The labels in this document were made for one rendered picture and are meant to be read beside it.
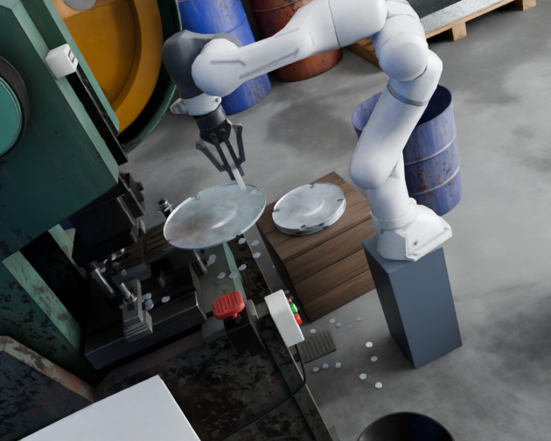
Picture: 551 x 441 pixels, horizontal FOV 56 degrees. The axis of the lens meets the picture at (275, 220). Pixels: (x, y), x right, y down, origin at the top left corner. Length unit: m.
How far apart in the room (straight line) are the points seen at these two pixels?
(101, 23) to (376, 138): 0.82
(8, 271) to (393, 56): 0.94
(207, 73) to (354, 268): 1.14
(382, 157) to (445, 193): 1.07
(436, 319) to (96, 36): 1.32
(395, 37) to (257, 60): 0.29
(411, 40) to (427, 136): 1.06
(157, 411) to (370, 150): 0.85
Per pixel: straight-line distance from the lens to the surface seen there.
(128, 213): 1.32
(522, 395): 1.80
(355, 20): 1.15
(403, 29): 1.18
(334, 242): 1.93
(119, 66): 1.64
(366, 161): 1.32
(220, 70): 1.12
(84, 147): 1.11
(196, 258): 1.43
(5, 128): 0.99
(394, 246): 1.55
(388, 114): 1.31
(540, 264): 2.15
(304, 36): 1.12
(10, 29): 1.07
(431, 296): 1.68
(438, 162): 2.26
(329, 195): 2.05
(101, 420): 1.45
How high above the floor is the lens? 1.50
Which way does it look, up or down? 34 degrees down
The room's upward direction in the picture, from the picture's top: 23 degrees counter-clockwise
